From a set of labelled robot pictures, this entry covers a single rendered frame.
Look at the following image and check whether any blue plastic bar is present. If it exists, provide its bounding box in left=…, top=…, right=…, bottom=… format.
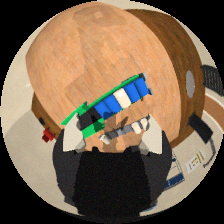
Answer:
left=103, top=94, right=122, bottom=114
left=123, top=82, right=140, bottom=102
left=94, top=101, right=112, bottom=120
left=133, top=77, right=149, bottom=97

